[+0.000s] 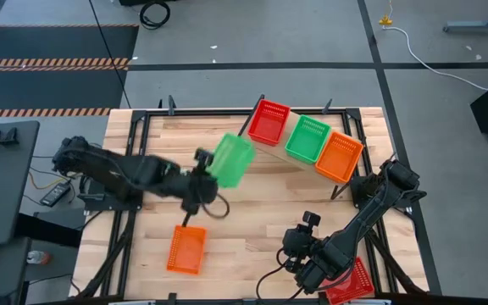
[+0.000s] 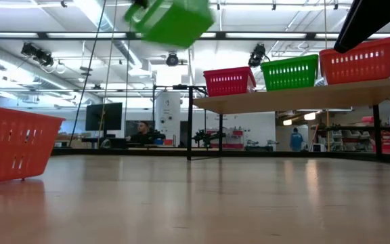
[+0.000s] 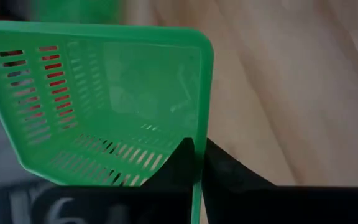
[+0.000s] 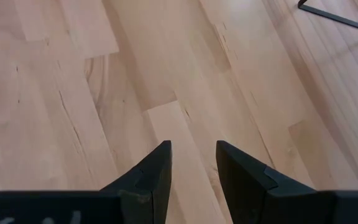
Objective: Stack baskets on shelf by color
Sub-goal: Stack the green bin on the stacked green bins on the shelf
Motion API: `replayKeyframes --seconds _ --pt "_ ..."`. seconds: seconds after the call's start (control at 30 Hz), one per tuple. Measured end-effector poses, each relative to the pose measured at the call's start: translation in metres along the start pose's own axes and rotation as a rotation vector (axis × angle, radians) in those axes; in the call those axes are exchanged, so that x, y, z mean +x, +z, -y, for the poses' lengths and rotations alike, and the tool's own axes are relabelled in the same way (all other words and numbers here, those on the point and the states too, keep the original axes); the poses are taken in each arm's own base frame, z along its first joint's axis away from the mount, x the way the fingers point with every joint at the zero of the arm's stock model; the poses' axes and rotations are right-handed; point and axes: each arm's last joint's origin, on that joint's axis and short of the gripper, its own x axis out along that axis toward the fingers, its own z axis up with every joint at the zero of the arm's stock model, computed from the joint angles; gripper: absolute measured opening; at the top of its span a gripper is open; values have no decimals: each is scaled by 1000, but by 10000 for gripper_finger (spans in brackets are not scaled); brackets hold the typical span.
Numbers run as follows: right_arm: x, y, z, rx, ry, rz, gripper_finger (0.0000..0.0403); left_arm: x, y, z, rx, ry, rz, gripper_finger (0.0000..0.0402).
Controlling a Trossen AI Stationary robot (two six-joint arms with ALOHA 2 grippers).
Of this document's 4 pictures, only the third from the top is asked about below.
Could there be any green plastic slotted basket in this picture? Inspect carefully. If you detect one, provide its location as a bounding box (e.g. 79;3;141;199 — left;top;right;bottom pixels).
29;0;124;24
0;19;215;224

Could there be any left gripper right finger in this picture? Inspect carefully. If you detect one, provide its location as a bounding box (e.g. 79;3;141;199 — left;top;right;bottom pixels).
201;138;292;224

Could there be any red plastic slotted basket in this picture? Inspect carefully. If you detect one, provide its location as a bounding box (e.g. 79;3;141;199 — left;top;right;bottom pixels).
0;45;76;130

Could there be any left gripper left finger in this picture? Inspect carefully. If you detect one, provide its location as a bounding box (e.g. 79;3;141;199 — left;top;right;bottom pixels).
135;136;198;224

